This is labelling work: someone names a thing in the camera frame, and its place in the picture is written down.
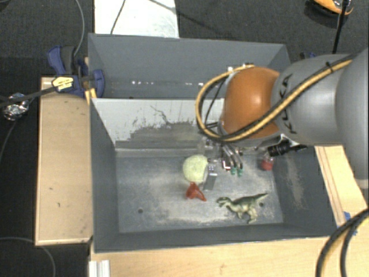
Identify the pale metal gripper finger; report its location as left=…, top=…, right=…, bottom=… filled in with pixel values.
left=203, top=165, right=218, bottom=192

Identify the small red plastic toy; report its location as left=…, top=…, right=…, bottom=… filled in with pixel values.
left=184, top=182, right=208, bottom=203

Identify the pale yellow-green ball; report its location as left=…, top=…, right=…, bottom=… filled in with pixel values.
left=182, top=154, right=209, bottom=184

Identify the green toy dinosaur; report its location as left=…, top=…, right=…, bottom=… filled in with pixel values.
left=216, top=193, right=269, bottom=224

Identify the small red round object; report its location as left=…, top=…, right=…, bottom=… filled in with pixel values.
left=260, top=152, right=275, bottom=171

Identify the grey metal bin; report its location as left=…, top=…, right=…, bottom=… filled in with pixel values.
left=86, top=32, right=338, bottom=252

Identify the pale wood flat board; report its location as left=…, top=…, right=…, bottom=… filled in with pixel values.
left=34, top=76, right=95, bottom=246

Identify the black cylinder on white bracket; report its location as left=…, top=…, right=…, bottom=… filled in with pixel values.
left=266, top=134, right=308, bottom=157

